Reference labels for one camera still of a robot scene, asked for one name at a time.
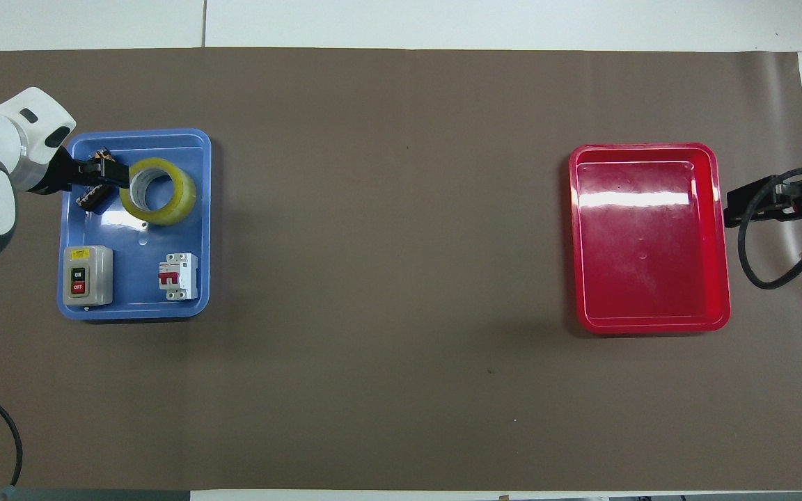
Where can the red plastic tray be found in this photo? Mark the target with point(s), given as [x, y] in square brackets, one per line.
[648, 257]

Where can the white circuit breaker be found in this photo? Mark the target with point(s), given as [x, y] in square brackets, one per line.
[178, 276]

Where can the clear yellowish tape roll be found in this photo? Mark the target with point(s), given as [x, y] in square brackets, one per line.
[171, 198]

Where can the blue plastic tray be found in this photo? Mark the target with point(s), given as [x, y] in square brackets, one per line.
[133, 278]

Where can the grey on-off switch box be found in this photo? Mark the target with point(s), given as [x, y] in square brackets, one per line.
[88, 277]

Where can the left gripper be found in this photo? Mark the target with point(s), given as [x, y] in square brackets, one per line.
[61, 174]

